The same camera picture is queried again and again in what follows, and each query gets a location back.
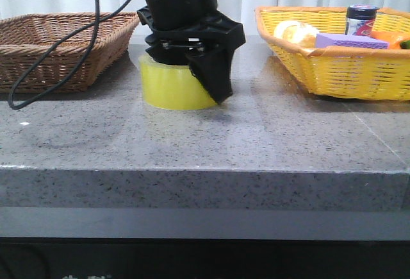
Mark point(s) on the bread roll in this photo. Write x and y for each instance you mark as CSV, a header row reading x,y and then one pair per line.
x,y
296,32

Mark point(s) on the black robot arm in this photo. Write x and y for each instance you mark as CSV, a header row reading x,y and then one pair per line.
x,y
173,14

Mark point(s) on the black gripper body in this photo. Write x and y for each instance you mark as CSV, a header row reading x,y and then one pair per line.
x,y
212,39

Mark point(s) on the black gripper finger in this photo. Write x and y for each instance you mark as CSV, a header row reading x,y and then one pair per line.
x,y
213,70

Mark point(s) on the brown wicker basket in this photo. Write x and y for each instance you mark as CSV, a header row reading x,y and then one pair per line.
x,y
24,39

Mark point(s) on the green vegetable toy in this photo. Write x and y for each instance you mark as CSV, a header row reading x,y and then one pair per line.
x,y
405,44

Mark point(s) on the yellow wicker basket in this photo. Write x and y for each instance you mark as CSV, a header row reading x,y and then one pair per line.
x,y
343,72

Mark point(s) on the orange carrot toy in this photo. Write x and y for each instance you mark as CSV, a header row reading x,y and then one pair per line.
x,y
393,38

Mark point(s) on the yellow tape roll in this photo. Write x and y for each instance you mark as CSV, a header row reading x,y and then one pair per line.
x,y
172,87

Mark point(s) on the purple sponge block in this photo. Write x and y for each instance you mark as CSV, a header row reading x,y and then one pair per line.
x,y
332,39

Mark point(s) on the black lidded jar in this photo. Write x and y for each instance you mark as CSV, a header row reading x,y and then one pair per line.
x,y
360,19

